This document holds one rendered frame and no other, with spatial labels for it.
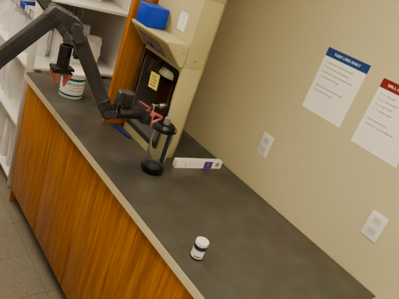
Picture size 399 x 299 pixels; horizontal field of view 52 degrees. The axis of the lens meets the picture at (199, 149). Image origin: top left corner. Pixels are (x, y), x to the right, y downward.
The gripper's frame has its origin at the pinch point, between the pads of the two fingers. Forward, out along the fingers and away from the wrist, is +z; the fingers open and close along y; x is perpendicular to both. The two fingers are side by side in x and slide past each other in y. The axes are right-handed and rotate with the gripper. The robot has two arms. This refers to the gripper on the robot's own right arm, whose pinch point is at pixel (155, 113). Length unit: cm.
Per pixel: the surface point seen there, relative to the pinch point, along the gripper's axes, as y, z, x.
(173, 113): -4.7, 6.4, -2.4
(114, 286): -35, -24, 66
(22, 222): 76, -23, 113
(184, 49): -6.1, 1.7, -32.5
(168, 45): -5.8, -6.7, -32.8
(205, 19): -6.6, 7.7, -46.2
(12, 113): 131, -20, 61
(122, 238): -31, -24, 43
